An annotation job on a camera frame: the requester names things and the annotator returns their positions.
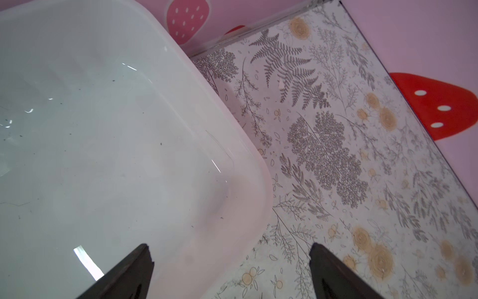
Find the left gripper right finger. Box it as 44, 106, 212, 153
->
309, 243, 383, 299

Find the white plastic storage tray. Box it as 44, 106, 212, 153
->
1, 1, 273, 299

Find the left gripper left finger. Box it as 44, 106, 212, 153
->
78, 244, 154, 299

